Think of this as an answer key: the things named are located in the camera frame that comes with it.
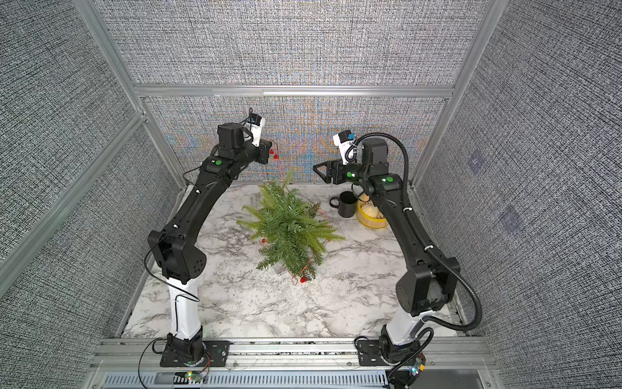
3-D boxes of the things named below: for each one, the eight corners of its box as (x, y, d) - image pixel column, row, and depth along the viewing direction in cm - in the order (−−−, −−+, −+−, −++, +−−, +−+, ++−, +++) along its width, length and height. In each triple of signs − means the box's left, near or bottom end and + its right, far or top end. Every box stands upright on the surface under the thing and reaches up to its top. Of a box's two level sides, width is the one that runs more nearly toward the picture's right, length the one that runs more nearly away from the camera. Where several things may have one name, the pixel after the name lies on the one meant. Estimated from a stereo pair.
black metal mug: (330, 217, 109) (332, 203, 101) (330, 205, 113) (331, 191, 106) (354, 217, 109) (358, 203, 101) (353, 205, 113) (356, 191, 106)
